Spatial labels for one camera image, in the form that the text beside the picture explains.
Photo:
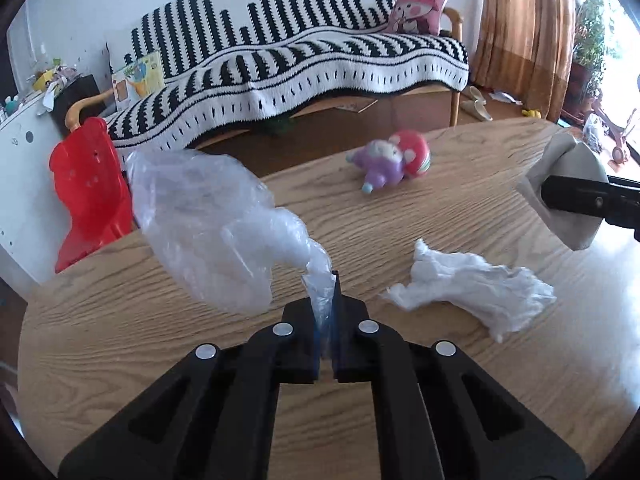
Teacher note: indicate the white cabinet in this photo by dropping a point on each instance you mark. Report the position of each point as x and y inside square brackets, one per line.
[33, 221]

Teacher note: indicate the white slippers on floor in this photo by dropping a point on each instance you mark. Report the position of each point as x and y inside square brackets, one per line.
[475, 104]

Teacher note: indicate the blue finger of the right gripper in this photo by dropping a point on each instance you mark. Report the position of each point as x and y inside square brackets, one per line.
[616, 200]

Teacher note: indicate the clear plastic bag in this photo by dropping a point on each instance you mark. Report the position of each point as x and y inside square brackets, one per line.
[216, 230]

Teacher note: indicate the red plastic chair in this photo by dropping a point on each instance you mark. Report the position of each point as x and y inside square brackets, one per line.
[89, 182]

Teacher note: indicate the pink cartoon cushion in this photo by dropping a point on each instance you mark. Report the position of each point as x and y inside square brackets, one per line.
[416, 17]

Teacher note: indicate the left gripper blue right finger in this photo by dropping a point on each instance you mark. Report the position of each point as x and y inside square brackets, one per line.
[438, 414]

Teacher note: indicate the black white striped sofa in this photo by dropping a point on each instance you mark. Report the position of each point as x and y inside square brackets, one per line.
[228, 63]

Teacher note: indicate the grey paper piece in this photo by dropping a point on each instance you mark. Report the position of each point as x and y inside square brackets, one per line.
[566, 157]

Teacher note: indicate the brown curtain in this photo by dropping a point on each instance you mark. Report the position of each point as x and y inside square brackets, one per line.
[526, 49]

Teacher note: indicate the green potted plant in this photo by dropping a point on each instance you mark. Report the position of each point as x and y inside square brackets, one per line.
[589, 47]

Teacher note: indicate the white tissue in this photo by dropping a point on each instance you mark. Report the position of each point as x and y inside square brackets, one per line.
[505, 300]

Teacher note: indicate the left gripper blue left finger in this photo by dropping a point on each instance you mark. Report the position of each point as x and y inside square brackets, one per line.
[211, 415]

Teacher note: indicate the purple plush toy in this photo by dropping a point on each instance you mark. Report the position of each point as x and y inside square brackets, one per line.
[404, 155]

